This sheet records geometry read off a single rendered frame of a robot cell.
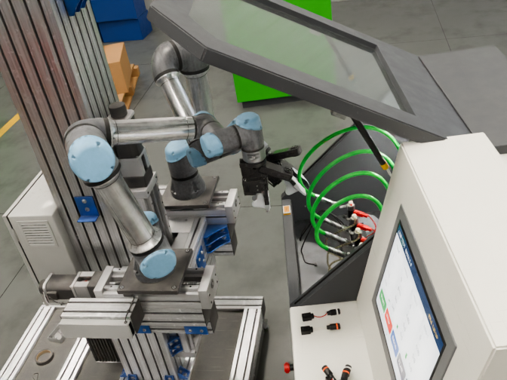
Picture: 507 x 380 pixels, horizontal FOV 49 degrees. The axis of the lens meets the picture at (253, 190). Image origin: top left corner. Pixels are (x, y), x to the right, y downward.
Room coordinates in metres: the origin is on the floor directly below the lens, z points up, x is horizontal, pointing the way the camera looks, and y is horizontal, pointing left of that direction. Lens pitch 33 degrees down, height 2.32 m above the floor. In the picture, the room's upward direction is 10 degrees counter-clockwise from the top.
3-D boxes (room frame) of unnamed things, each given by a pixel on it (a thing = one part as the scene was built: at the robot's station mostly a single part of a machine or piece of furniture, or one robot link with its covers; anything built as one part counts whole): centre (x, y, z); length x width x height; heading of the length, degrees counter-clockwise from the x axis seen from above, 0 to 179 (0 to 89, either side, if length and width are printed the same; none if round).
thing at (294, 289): (1.66, -0.10, 0.87); 0.62 x 0.04 x 0.16; 175
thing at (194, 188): (2.03, 0.27, 1.09); 0.15 x 0.15 x 0.10
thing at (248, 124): (1.55, -0.02, 1.52); 0.09 x 0.08 x 0.11; 108
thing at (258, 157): (1.55, -0.02, 1.44); 0.08 x 0.08 x 0.05
